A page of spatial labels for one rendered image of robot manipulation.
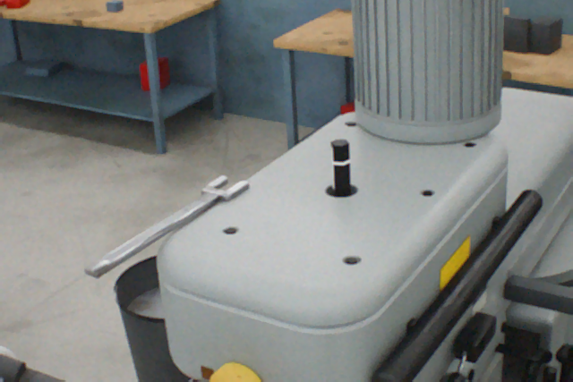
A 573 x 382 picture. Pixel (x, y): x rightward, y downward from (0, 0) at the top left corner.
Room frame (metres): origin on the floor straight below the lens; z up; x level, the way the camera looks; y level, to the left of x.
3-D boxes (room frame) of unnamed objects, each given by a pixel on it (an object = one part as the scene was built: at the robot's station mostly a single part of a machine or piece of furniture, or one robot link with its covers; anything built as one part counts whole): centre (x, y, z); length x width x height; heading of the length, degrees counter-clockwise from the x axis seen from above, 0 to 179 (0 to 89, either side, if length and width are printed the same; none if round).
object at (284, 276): (0.97, -0.07, 1.81); 0.47 x 0.26 x 0.16; 147
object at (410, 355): (0.90, -0.21, 1.79); 0.45 x 0.04 x 0.04; 147
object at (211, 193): (0.89, 0.13, 1.89); 0.24 x 0.04 x 0.01; 144
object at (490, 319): (0.93, -0.22, 1.66); 0.12 x 0.04 x 0.04; 147
